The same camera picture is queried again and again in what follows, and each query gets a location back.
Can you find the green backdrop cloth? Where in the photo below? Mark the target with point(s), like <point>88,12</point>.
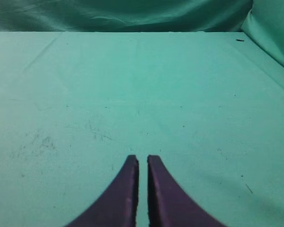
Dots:
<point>261,20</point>

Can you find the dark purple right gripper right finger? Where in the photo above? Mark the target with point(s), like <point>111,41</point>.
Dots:
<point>168,204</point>

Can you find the green table cloth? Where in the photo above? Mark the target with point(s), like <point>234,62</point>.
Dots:
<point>73,106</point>

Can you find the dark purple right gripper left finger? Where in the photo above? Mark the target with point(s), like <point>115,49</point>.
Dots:
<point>117,205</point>

